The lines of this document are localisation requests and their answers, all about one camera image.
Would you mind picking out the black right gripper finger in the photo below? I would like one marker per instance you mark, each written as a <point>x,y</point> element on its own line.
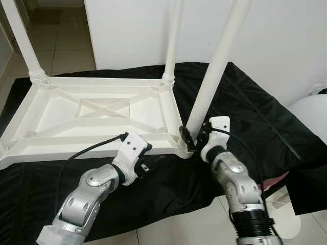
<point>186,137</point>

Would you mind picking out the white plastic table top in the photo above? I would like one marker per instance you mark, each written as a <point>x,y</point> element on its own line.
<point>148,109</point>

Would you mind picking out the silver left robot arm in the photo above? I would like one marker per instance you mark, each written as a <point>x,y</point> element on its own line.
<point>94,181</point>

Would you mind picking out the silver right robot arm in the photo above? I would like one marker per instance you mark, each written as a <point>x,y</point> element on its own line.
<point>235,176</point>

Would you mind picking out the black cloth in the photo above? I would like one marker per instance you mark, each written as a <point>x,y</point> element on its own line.
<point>265,122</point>

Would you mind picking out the white round fan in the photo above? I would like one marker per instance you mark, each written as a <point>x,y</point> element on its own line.
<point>311,117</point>

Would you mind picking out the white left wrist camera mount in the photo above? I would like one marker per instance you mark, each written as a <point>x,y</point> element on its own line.
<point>134,148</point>

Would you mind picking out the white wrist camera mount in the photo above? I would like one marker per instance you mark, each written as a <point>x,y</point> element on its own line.
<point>134,148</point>
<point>220,125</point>

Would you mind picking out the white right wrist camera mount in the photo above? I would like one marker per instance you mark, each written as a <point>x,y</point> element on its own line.
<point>220,125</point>

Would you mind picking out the wall socket with black plug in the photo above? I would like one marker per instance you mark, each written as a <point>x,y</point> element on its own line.
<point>317,91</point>

